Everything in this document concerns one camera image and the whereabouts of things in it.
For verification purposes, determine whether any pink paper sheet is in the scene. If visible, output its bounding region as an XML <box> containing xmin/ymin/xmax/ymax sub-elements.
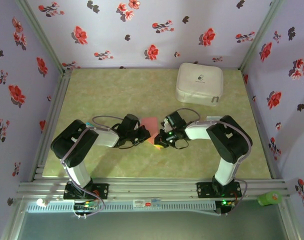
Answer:
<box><xmin>141</xmin><ymin>116</ymin><xmax>166</xmax><ymax>152</ymax></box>

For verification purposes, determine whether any white zippered case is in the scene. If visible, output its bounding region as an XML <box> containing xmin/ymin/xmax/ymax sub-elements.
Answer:
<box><xmin>175</xmin><ymin>62</ymin><xmax>224</xmax><ymax>108</ymax></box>

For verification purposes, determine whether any white label with red mark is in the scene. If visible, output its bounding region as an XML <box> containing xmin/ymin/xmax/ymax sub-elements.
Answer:
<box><xmin>132</xmin><ymin>198</ymin><xmax>162</xmax><ymax>208</ymax></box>

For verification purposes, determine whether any small controller circuit board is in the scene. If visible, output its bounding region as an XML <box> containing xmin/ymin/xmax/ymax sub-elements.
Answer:
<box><xmin>220</xmin><ymin>199</ymin><xmax>237</xmax><ymax>208</ymax></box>
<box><xmin>73</xmin><ymin>201</ymin><xmax>98</xmax><ymax>211</ymax></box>

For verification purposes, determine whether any green plastic cup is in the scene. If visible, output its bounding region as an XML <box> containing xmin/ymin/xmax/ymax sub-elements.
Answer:
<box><xmin>256</xmin><ymin>190</ymin><xmax>283</xmax><ymax>207</ymax></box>

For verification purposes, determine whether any grey right arm cable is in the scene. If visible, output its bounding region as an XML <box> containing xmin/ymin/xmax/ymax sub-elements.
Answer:
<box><xmin>175</xmin><ymin>107</ymin><xmax>253</xmax><ymax>216</ymax></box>

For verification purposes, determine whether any wide aluminium base rail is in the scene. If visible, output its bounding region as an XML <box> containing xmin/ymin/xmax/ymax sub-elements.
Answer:
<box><xmin>16</xmin><ymin>177</ymin><xmax>292</xmax><ymax>201</ymax></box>

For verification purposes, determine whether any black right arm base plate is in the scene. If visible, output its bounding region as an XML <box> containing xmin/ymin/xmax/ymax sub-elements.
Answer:
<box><xmin>196</xmin><ymin>181</ymin><xmax>243</xmax><ymax>200</ymax></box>

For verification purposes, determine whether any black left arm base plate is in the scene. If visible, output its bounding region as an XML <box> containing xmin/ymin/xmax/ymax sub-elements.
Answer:
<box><xmin>63</xmin><ymin>183</ymin><xmax>110</xmax><ymax>200</ymax></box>

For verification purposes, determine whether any grey slotted cable duct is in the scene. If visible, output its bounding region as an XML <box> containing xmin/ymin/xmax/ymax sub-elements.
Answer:
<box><xmin>25</xmin><ymin>201</ymin><xmax>217</xmax><ymax>214</ymax></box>

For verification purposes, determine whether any aluminium side rail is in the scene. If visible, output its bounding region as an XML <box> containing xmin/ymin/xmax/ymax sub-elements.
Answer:
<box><xmin>240</xmin><ymin>69</ymin><xmax>280</xmax><ymax>180</ymax></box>
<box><xmin>29</xmin><ymin>68</ymin><xmax>73</xmax><ymax>182</ymax></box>

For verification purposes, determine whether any aluminium frame post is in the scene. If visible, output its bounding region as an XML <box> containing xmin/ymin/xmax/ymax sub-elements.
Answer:
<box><xmin>278</xmin><ymin>199</ymin><xmax>302</xmax><ymax>240</ymax></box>
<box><xmin>0</xmin><ymin>197</ymin><xmax>27</xmax><ymax>240</ymax></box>
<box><xmin>16</xmin><ymin>0</ymin><xmax>66</xmax><ymax>75</ymax></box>
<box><xmin>238</xmin><ymin>0</ymin><xmax>285</xmax><ymax>71</ymax></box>

